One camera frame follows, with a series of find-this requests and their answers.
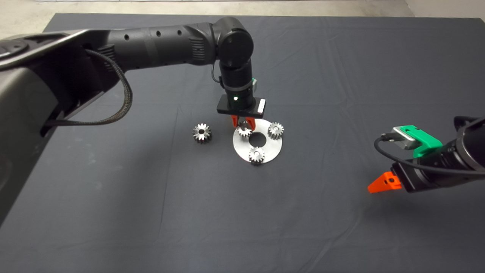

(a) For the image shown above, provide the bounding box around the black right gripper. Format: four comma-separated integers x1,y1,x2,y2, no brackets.
367,160,444,194

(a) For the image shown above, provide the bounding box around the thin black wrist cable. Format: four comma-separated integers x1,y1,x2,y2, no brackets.
211,63,224,86

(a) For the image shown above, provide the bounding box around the dark grey table cloth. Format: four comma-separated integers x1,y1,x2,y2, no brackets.
0,13,485,273

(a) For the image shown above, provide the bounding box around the large tall steel gear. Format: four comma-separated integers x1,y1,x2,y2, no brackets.
192,123,212,144

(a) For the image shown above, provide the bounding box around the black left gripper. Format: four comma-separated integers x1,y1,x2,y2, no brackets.
216,86,267,130

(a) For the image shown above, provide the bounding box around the round metal plate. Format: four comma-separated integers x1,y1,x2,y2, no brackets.
232,119,283,165

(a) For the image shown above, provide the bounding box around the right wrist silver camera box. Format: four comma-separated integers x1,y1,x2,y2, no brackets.
392,127,418,151

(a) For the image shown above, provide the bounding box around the thick black braided cable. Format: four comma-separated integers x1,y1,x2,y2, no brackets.
45,49,134,127

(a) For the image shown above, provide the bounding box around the right wrist green camera mount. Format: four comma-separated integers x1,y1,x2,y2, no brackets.
400,126,444,159

